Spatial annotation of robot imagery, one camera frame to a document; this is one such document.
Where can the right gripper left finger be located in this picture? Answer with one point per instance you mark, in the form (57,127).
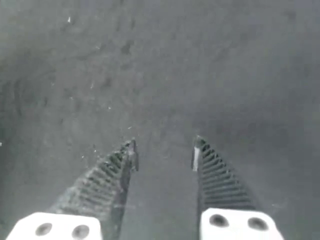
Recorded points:
(100,182)

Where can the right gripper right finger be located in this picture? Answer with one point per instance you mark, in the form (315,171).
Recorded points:
(220,185)

